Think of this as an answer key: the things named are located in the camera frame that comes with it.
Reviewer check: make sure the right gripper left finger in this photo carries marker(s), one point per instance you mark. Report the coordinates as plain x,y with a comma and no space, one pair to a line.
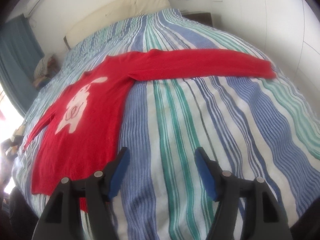
61,217

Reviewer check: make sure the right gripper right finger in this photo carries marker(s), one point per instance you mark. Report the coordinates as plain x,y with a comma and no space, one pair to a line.
264,218

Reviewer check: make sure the red sweater with white print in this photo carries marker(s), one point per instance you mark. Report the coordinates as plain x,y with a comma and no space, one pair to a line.
100,99

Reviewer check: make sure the pile of clothes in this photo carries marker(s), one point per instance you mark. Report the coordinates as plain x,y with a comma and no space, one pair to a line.
45,70

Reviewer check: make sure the striped blue green bed cover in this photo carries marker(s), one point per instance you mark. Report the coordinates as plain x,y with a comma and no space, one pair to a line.
252,127

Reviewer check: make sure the teal curtain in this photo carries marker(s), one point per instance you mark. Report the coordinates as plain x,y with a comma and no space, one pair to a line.
20,54

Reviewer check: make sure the dark bedside table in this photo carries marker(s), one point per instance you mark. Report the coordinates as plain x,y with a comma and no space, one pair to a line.
204,18

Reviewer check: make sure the cream padded headboard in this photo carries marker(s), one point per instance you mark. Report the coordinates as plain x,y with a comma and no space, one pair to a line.
109,14

